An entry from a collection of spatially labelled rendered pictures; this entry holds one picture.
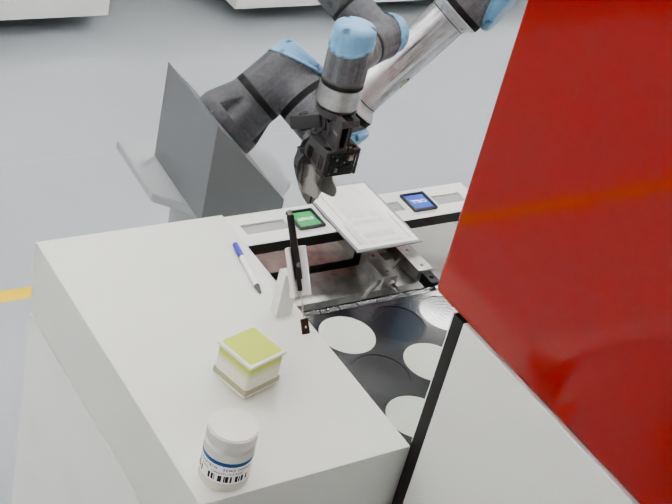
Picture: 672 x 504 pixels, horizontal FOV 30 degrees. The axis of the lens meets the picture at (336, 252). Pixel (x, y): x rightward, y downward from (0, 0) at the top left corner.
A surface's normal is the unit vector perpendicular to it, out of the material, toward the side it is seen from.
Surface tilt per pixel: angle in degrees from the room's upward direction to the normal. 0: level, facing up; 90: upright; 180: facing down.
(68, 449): 90
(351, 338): 0
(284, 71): 56
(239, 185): 90
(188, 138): 90
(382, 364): 0
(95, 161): 0
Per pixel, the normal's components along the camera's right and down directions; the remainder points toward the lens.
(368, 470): 0.51, 0.57
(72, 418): -0.84, 0.15
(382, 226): 0.21, -0.81
